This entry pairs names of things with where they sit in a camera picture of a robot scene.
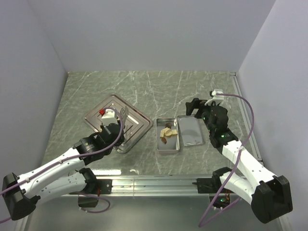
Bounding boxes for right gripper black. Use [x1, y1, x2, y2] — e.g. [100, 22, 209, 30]
[186, 98, 219, 134]

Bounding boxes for white round chocolate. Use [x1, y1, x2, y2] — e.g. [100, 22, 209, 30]
[160, 128, 172, 138]

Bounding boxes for brown oval chocolate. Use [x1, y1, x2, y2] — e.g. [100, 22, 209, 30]
[161, 138, 167, 144]

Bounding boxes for steel tongs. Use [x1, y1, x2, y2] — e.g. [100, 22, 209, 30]
[119, 106, 129, 153]

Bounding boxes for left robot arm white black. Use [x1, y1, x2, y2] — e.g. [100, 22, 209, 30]
[0, 119, 125, 220]

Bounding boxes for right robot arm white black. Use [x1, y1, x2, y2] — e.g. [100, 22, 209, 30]
[185, 97, 293, 224]

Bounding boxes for metal tin lid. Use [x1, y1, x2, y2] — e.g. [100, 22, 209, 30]
[178, 115, 204, 147]

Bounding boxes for steel serving tray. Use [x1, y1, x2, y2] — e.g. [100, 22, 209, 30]
[84, 94, 153, 154]

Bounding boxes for open metal tin box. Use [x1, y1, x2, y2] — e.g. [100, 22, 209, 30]
[155, 118, 180, 154]

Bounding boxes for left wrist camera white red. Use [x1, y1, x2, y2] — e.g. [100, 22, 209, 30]
[99, 108, 117, 127]

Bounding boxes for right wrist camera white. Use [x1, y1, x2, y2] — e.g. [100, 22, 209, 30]
[204, 89, 224, 106]

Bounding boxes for aluminium right side rail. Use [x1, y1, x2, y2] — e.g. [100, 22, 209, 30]
[229, 72, 264, 166]

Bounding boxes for aluminium rail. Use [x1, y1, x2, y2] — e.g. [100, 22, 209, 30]
[26, 175, 277, 197]
[229, 72, 264, 166]

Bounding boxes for aluminium front rail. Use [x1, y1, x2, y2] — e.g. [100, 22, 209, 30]
[26, 175, 277, 197]

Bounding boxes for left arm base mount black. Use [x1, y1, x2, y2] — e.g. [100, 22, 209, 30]
[71, 168, 112, 211]

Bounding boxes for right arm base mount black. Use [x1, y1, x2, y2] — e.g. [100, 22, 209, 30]
[192, 178, 231, 209]

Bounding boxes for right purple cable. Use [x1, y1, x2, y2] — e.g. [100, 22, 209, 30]
[198, 94, 255, 227]

